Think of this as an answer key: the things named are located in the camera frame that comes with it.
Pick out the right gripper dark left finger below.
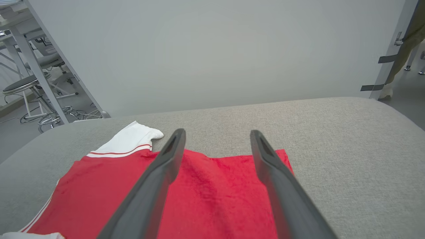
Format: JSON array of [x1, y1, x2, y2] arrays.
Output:
[[96, 128, 187, 239]]

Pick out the beige shoe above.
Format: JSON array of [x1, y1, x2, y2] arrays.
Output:
[[379, 82, 394, 100]]

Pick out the olive trouser leg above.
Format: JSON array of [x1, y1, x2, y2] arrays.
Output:
[[385, 0, 425, 85]]

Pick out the white partition panel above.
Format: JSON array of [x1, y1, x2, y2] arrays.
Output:
[[28, 0, 407, 117]]

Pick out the grey swivel chair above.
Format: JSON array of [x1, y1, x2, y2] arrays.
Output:
[[33, 38, 79, 99]]

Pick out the grey metal partition post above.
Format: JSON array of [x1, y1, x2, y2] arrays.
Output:
[[369, 0, 419, 100], [23, 0, 111, 119]]

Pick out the red and white basketball jersey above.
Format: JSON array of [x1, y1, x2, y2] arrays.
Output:
[[0, 121, 294, 239]]

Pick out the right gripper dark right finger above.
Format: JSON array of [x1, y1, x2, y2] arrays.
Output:
[[249, 129, 338, 239]]

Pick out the white metal frame table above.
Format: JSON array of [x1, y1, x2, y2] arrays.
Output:
[[0, 0, 70, 125]]

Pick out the round stool with dark seat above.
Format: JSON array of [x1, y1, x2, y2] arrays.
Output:
[[3, 74, 73, 133]]

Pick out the white stool legs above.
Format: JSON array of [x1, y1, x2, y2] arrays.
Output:
[[403, 43, 425, 75]]

